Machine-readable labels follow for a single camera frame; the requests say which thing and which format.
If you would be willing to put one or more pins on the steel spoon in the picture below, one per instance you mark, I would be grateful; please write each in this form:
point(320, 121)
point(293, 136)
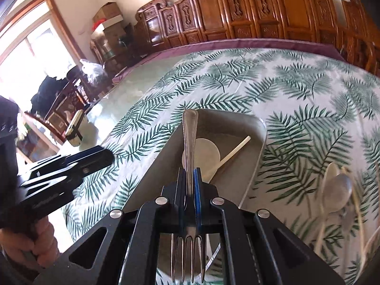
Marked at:
point(345, 191)

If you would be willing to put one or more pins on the wooden chair left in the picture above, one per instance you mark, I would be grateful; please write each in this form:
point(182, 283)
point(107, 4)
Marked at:
point(56, 102)

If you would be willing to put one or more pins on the wooden framed window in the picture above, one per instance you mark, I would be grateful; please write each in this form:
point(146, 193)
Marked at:
point(35, 45)

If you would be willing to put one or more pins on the carved wooden sofa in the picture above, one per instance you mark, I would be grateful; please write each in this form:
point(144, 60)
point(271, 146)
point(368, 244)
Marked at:
point(162, 25)

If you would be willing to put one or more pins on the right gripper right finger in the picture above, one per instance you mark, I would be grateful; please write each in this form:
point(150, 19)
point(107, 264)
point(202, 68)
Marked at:
point(199, 199)

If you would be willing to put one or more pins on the grey rectangular tray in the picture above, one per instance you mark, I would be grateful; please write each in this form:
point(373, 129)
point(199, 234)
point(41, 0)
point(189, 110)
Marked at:
point(157, 212)

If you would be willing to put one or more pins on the left hand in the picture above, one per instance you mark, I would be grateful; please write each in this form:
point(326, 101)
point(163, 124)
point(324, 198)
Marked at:
point(33, 254)

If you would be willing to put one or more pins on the steel fork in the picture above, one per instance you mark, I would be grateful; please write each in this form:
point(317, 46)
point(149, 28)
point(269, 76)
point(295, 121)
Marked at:
point(192, 242)

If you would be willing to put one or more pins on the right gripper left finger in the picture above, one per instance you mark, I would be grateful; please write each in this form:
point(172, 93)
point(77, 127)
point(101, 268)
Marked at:
point(181, 196)

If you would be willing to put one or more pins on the white plastic bag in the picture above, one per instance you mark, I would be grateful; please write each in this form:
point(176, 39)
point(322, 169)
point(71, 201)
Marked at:
point(95, 72)

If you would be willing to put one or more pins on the stacked cardboard boxes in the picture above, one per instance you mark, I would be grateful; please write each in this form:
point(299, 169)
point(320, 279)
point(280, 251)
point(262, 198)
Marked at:
point(108, 25)

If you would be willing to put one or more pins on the purple sofa cushion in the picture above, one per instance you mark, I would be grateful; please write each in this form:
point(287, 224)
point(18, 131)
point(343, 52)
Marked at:
point(326, 50)

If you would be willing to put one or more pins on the fern leaf tablecloth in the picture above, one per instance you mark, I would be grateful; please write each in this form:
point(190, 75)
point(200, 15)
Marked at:
point(300, 111)

